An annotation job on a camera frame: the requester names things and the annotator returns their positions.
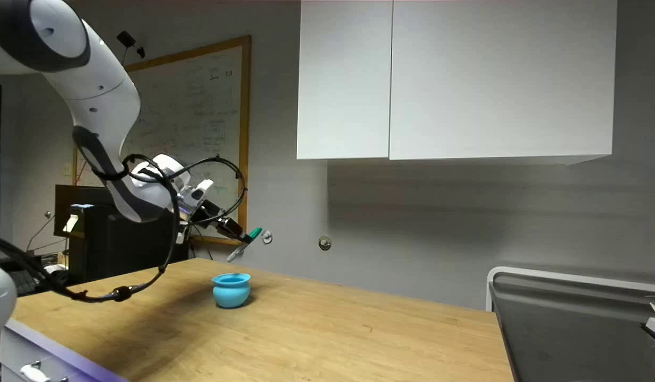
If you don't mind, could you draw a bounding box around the green capped marker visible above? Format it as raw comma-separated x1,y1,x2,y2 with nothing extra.
227,228,263,264

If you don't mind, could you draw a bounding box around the black keyboard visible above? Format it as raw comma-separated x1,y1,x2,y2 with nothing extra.
8,270,44,297

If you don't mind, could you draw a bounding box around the black computer tower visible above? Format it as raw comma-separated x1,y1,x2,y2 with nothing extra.
67,204,191,285

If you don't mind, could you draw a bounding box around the camera on mount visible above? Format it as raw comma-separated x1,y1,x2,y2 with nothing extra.
116,30,146,60

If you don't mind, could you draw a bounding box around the wide white cabinet door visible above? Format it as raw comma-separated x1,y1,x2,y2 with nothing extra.
389,0,618,161

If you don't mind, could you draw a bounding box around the black glass stove top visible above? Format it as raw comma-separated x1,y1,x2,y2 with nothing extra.
485,266,655,382

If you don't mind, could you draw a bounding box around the wood framed whiteboard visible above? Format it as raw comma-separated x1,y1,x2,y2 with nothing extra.
72,35,253,246

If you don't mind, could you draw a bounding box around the black monitor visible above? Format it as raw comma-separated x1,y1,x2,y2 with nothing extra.
54,184,116,239

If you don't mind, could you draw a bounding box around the narrow white cabinet door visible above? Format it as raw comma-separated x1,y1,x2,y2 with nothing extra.
297,0,394,160

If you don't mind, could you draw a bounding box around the white wall cabinet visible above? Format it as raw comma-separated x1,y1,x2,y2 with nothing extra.
296,0,618,166

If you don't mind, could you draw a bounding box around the white drawer handle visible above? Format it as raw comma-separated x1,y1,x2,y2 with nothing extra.
19,361,69,382

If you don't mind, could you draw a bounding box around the white drawer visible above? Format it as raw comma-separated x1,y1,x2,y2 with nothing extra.
0,320,127,382

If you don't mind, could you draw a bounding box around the blue vase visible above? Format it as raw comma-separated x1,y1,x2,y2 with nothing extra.
211,273,252,309

